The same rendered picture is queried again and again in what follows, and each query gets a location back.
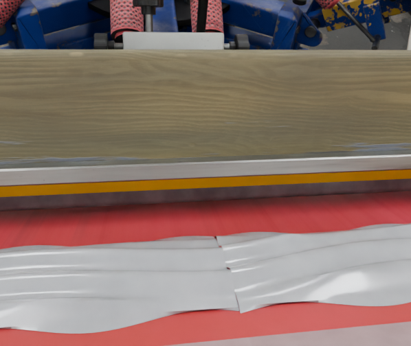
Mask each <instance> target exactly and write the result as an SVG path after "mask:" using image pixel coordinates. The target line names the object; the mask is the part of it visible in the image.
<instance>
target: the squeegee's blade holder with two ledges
mask: <svg viewBox="0 0 411 346"><path fill-rule="evenodd" d="M386 170H411V150H387V151H367V152H327V153H307V154H268V155H247V156H228V157H188V158H168V159H129V160H108V161H69V162H49V163H9V164H0V187H9V186H26V185H57V184H74V183H107V182H124V181H156V180H173V179H190V178H222V177H239V176H271V175H288V174H321V173H338V172H370V171H386Z"/></svg>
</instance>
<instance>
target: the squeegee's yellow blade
mask: <svg viewBox="0 0 411 346"><path fill-rule="evenodd" d="M405 178H411V170H386V171H370V172H338V173H321V174H288V175H271V176H239V177H222V178H190V179H173V180H156V181H124V182H107V183H74V184H57V185H26V186H9V187H0V197H9V196H39V195H54V194H84V193H100V192H130V191H146V190H161V189H191V188H207V187H237V186H253V185H282V184H298V183H328V182H344V181H373V180H390V179H405Z"/></svg>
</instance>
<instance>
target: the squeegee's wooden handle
mask: <svg viewBox="0 0 411 346"><path fill-rule="evenodd" d="M387 150H411V50H301V49H0V164H9V163H49V162H69V161H108V160H129V159H168V158H188V157H228V156H247V155H268V154H307V153H327V152H367V151H387Z"/></svg>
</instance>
